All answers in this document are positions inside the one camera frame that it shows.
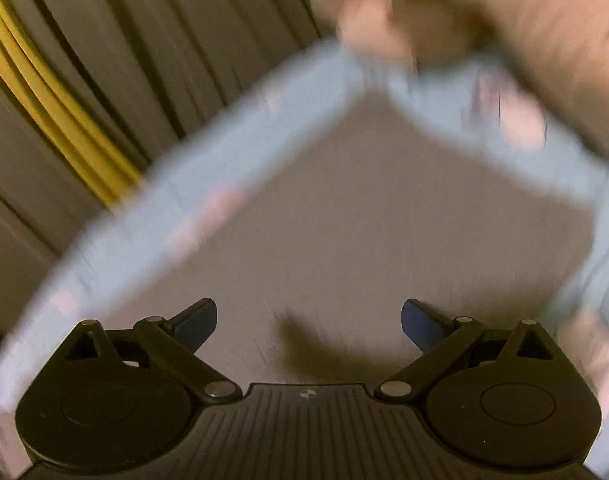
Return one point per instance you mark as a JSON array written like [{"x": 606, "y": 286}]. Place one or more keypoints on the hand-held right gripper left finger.
[{"x": 198, "y": 324}]

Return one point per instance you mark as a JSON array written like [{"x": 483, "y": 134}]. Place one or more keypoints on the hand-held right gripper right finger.
[{"x": 418, "y": 329}]

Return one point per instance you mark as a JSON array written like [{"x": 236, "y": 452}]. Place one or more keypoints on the grey pants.
[{"x": 359, "y": 210}]

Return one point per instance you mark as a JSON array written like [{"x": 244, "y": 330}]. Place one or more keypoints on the person's left forearm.
[{"x": 559, "y": 35}]

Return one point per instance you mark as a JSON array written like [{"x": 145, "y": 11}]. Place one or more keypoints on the person's left hand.
[{"x": 384, "y": 25}]

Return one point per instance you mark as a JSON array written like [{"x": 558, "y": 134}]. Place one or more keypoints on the blue printed bed sheet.
[{"x": 134, "y": 220}]

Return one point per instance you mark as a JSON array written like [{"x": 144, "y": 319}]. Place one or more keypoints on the yellow curtain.
[{"x": 49, "y": 105}]

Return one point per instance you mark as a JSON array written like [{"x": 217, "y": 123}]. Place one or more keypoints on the grey curtain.
[{"x": 149, "y": 45}]

